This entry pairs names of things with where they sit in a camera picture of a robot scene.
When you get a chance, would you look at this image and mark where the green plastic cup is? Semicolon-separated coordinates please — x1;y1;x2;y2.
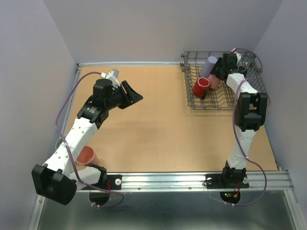
55;139;63;150

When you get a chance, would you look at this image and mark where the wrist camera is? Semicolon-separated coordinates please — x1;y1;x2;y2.
231;48;242;64
105;69;119;86

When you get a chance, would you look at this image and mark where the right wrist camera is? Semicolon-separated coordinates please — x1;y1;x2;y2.
231;48;242;64

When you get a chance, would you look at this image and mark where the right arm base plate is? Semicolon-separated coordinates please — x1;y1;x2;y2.
204;173;250;189

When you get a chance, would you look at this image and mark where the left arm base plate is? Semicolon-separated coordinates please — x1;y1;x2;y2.
92;173;122;190

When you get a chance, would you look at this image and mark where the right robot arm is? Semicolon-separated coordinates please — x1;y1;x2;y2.
205;53;268;189

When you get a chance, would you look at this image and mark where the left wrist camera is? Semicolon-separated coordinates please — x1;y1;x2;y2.
105;69;119;86

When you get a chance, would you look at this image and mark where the pink cup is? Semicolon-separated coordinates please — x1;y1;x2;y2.
207;74;221;90
76;146;99;165

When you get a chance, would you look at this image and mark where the black mug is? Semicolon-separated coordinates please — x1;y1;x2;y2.
237;65;248;76

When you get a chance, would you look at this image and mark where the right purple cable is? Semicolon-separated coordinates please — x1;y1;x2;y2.
225;48;267;207

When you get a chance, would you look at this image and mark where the aluminium rail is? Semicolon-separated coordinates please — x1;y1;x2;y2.
28;170;295;192

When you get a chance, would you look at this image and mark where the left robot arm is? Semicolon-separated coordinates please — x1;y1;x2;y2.
32;79;143;205

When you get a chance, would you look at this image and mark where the grey wire dish rack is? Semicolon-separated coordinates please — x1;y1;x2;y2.
180;48;270;110

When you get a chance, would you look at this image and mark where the red mug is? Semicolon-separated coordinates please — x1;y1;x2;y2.
192;77;210;100

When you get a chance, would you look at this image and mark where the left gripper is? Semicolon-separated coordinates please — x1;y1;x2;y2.
106;80;143;110

